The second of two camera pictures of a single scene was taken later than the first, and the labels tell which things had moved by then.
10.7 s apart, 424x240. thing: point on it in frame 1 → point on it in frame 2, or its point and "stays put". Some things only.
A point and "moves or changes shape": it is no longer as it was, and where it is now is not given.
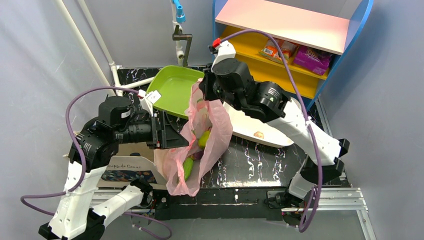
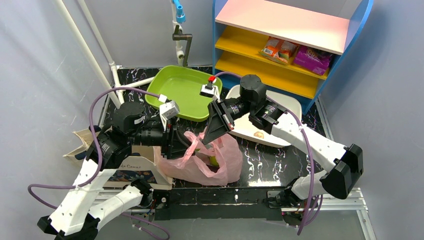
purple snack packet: (312, 59) stays put
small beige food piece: (259, 134) stays put
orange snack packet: (271, 51) stays put
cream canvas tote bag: (132, 162) stays put
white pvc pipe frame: (90, 57) stays put
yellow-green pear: (203, 139) moves or changes shape
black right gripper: (205, 88) → (222, 113)
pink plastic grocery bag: (207, 129) moves or changes shape
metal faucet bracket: (178, 35) stays put
